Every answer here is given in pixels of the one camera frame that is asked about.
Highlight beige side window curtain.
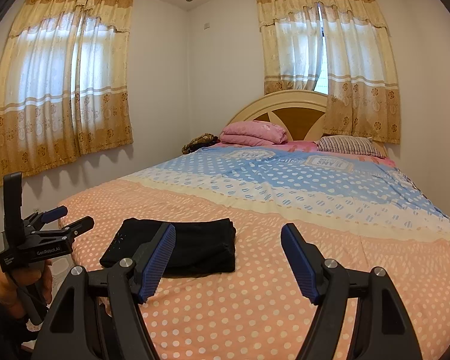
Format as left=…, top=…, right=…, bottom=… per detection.
left=0, top=0, right=133, bottom=183

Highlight cream wooden headboard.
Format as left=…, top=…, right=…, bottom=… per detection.
left=230, top=90, right=328, bottom=141

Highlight striped pillow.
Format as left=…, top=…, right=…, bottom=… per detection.
left=316, top=135, right=385, bottom=158

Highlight beige curtain behind headboard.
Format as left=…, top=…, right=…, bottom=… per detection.
left=256, top=0, right=401, bottom=145

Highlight polka dot bed cover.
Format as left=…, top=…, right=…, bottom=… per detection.
left=65, top=145, right=450, bottom=359

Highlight left hand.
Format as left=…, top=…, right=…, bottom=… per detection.
left=0, top=259, right=53, bottom=319

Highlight black pants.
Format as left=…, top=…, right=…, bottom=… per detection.
left=100, top=218, right=236, bottom=278

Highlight folded pink blanket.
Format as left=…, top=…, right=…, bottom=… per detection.
left=219, top=120, right=288, bottom=146

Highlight brown patterned cloth bundle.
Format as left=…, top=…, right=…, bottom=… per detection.
left=182, top=133, right=219, bottom=155

